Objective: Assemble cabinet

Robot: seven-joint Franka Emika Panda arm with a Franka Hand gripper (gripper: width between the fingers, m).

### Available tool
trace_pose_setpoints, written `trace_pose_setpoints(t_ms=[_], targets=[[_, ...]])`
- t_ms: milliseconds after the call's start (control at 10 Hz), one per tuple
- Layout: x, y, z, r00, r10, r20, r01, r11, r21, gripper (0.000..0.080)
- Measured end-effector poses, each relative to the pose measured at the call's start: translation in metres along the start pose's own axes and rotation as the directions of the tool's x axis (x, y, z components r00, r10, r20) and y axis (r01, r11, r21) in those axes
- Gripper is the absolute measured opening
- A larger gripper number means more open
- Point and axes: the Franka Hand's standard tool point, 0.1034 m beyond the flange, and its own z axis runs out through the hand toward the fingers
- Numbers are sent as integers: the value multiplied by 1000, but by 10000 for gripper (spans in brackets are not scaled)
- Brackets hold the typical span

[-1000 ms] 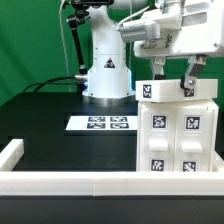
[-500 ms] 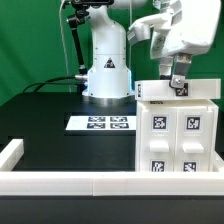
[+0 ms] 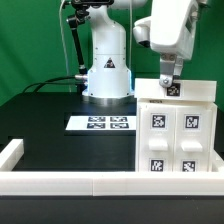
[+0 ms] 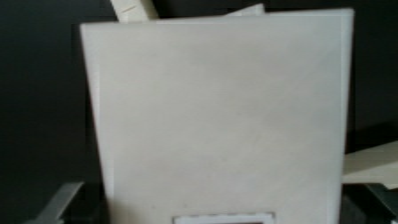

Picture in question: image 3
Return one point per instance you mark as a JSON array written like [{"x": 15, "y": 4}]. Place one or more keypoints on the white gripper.
[{"x": 172, "y": 32}]

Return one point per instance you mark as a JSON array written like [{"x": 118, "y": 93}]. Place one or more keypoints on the white cabinet body box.
[{"x": 175, "y": 136}]

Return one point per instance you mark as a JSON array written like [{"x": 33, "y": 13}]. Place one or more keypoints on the small white cube part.
[{"x": 184, "y": 90}]

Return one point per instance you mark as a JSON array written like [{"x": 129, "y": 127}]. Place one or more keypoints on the white cabinet door panel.
[{"x": 193, "y": 138}]

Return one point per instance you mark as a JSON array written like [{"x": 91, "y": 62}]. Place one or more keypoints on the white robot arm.
[{"x": 108, "y": 81}]

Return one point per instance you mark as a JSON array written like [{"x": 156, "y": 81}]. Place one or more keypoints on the white fiducial marker sheet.
[{"x": 105, "y": 123}]

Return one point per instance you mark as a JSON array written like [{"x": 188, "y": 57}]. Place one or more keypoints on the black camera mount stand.
[{"x": 81, "y": 13}]

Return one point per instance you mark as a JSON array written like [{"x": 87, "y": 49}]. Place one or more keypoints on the white U-shaped border frame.
[{"x": 105, "y": 183}]

